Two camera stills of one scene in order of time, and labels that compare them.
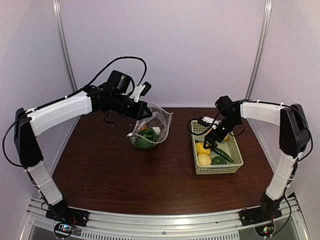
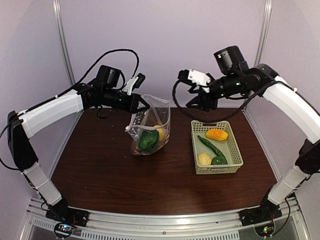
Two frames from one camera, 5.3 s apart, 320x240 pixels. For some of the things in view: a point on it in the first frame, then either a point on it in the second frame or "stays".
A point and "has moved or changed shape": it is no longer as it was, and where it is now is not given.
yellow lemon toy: (200, 148) → (161, 132)
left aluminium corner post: (57, 7) stays
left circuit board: (63, 229) stays
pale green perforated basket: (230, 146) stays
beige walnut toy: (204, 159) stays
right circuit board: (265, 230) stays
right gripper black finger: (206, 145) → (196, 103)
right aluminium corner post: (261, 48) stays
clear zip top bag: (150, 131) has moved or changed shape
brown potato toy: (145, 126) → (135, 152)
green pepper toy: (218, 160) stays
